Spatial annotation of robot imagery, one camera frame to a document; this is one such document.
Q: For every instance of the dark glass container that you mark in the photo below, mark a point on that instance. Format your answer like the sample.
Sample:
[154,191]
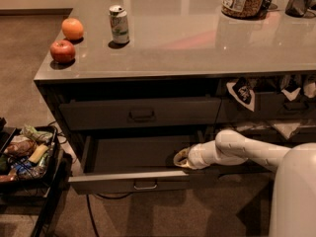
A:
[297,8]

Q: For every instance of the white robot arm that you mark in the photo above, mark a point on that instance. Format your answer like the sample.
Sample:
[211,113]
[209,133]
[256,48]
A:
[294,197]

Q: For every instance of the black white snack bag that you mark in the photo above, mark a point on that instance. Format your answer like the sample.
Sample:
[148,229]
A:
[242,92]

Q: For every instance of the grey cabinet with countertop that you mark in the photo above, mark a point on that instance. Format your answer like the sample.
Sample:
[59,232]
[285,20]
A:
[176,49]

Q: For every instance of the orange fruit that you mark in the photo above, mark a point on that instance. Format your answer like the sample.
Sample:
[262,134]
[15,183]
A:
[72,29]

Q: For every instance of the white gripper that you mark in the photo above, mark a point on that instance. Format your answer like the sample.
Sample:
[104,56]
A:
[198,157]

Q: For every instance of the black tray of snacks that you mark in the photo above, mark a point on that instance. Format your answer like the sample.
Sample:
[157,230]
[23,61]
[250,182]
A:
[28,155]

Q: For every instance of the red apple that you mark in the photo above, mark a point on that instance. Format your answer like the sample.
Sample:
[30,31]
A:
[62,51]

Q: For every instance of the white paper in drawer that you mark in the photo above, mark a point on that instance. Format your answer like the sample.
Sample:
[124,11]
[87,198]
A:
[286,128]

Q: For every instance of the green white soda can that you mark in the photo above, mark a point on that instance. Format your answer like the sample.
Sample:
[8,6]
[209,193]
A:
[119,24]

